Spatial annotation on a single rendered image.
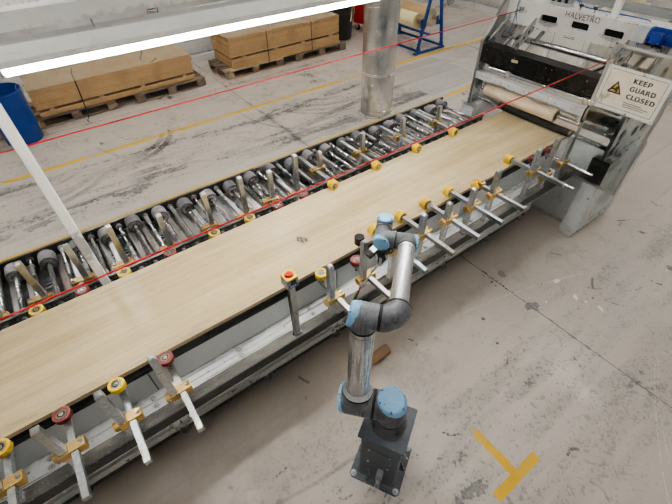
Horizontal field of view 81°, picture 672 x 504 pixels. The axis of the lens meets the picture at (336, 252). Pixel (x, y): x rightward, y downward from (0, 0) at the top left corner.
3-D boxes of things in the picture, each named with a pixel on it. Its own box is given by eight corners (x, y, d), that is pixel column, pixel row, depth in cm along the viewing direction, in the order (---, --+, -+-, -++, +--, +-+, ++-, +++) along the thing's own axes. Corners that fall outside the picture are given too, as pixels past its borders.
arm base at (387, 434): (410, 413, 215) (412, 404, 208) (400, 446, 203) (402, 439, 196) (377, 399, 221) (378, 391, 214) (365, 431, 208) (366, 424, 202)
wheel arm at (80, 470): (94, 497, 170) (89, 494, 167) (85, 502, 168) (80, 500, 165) (73, 416, 195) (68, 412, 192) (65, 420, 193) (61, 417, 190)
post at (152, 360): (185, 405, 212) (155, 357, 179) (179, 409, 211) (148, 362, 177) (183, 400, 214) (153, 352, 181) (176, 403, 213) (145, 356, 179)
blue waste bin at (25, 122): (52, 140, 564) (23, 89, 513) (6, 153, 540) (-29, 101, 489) (45, 125, 598) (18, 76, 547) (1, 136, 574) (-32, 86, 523)
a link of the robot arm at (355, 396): (369, 425, 199) (381, 321, 155) (335, 418, 202) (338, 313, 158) (373, 399, 211) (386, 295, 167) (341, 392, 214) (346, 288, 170)
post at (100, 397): (141, 437, 205) (101, 394, 171) (134, 441, 203) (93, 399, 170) (139, 431, 207) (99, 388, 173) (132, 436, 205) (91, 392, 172)
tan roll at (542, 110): (612, 141, 345) (619, 128, 336) (605, 146, 340) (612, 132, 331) (480, 90, 428) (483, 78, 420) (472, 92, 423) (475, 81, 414)
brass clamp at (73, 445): (90, 448, 184) (85, 444, 181) (58, 467, 179) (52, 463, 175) (87, 437, 188) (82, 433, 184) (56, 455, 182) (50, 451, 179)
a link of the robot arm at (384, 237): (394, 240, 202) (396, 225, 210) (371, 237, 204) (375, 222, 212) (392, 253, 208) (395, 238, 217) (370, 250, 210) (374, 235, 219)
